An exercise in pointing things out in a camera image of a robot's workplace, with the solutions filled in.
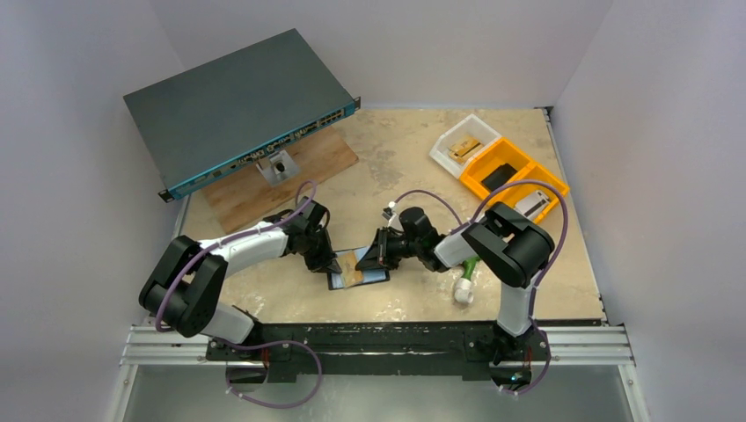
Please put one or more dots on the white plastic bin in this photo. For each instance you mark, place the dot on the white plastic bin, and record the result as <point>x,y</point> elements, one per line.
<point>471,125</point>

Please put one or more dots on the green white pipe fitting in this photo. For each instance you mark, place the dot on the green white pipe fitting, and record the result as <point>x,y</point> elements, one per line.
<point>463,288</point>

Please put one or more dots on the gold striped card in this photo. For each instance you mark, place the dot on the gold striped card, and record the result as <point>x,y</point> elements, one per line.
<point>466,138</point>

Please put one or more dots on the wooden board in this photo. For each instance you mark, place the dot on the wooden board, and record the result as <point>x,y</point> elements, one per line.
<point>247,194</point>

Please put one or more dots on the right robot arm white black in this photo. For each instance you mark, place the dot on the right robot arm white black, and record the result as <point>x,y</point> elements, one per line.
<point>512,246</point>

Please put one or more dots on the gold card in white bin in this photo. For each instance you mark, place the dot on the gold card in white bin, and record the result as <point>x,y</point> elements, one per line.
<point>462,152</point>

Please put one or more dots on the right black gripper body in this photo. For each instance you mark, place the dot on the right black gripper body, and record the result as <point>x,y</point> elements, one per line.
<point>383,249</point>

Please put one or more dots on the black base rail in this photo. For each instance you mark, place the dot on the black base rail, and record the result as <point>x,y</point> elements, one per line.
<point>471,350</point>

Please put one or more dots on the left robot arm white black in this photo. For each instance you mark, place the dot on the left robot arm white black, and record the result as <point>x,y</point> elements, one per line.
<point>183,291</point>

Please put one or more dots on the black card in yellow bin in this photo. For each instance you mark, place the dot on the black card in yellow bin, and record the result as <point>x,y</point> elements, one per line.
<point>498,177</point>

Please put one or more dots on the yellow plastic bin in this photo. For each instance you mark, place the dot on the yellow plastic bin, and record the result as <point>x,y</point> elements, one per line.
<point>501,162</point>

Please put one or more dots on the silver card in yellow bin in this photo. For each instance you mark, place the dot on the silver card in yellow bin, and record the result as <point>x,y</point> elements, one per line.
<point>532,205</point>

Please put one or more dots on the gold VIP card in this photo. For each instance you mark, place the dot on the gold VIP card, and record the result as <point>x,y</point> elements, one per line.
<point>350,276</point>

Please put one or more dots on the grey blue network switch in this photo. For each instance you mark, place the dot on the grey blue network switch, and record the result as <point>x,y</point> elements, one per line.
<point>219,117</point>

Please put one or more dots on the small metal bracket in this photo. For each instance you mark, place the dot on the small metal bracket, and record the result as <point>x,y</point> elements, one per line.
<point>278,167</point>

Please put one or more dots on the black leather card holder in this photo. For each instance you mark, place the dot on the black leather card holder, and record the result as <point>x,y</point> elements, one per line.
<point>370,276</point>

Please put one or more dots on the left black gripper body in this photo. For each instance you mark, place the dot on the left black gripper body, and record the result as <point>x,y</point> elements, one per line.
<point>317,251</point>

